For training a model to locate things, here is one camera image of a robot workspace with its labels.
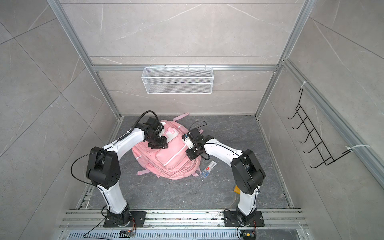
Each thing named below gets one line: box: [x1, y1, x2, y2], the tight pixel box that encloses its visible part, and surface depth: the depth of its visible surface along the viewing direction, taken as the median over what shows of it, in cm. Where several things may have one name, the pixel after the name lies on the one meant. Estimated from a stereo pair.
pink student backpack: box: [131, 112, 202, 180], surface depth 89 cm
